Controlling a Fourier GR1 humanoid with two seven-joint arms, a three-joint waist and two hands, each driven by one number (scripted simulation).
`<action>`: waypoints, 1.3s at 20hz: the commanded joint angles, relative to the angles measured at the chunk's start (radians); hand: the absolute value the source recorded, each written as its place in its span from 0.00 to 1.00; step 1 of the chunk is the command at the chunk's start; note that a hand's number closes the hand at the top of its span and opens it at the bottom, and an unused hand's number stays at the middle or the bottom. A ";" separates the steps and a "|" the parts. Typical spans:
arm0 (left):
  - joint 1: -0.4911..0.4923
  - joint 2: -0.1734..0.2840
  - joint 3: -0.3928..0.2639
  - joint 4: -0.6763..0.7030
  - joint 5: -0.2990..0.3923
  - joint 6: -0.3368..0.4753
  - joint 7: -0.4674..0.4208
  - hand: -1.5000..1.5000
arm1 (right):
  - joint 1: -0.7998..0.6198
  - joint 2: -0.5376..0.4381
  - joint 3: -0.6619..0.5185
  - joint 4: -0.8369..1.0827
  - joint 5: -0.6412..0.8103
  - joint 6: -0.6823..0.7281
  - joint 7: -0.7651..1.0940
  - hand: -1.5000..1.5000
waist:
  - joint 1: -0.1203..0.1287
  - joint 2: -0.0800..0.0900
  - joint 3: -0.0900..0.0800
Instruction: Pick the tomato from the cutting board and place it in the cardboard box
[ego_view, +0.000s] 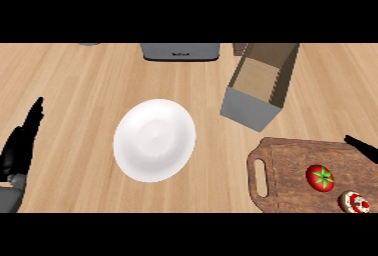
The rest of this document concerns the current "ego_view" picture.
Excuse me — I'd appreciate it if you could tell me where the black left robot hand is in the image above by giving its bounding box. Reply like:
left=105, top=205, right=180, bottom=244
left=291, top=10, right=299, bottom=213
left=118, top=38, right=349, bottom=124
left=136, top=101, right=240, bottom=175
left=0, top=96, right=46, bottom=177

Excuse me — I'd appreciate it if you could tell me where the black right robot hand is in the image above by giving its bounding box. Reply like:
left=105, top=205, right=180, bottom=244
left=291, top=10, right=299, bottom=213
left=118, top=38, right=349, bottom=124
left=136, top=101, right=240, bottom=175
left=343, top=134, right=378, bottom=162

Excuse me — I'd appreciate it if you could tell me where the red tomato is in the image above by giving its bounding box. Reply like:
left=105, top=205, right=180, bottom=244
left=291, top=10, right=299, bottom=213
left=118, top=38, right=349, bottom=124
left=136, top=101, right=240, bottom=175
left=304, top=164, right=337, bottom=193

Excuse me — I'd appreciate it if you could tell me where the brown wooden cutting board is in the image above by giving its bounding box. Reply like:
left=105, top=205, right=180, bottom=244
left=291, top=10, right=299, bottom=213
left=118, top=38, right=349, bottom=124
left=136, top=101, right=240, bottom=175
left=245, top=136, right=378, bottom=214

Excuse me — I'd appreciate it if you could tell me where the open cardboard box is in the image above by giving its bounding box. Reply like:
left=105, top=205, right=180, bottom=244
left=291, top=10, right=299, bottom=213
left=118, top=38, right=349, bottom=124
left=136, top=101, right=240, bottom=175
left=219, top=43, right=302, bottom=133

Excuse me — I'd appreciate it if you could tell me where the white cupcake with red topping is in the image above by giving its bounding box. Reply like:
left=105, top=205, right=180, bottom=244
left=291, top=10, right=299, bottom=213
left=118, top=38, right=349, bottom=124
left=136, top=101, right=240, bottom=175
left=338, top=190, right=372, bottom=214

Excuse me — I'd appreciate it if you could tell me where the white oval plate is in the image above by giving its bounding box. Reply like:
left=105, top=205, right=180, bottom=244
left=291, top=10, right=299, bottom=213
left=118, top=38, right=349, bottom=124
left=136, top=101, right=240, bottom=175
left=113, top=98, right=198, bottom=183

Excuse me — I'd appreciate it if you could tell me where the dark brown block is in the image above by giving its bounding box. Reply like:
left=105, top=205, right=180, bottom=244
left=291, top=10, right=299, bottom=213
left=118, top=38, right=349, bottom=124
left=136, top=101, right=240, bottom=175
left=232, top=43, right=250, bottom=57

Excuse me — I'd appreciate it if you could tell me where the grey appliance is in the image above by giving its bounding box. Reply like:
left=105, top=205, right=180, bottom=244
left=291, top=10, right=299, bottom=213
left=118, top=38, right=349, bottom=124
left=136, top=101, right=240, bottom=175
left=139, top=43, right=222, bottom=63

